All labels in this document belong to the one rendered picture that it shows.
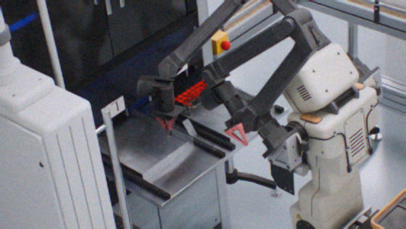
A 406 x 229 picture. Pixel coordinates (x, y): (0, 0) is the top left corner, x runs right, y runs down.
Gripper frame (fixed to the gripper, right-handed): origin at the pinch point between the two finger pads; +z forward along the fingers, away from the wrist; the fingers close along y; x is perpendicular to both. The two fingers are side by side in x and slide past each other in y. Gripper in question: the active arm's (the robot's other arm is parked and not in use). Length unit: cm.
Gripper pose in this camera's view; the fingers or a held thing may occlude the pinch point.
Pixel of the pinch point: (167, 127)
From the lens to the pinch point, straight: 319.5
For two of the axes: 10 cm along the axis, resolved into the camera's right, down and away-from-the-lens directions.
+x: -4.8, 5.6, -6.8
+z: 0.2, 7.8, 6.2
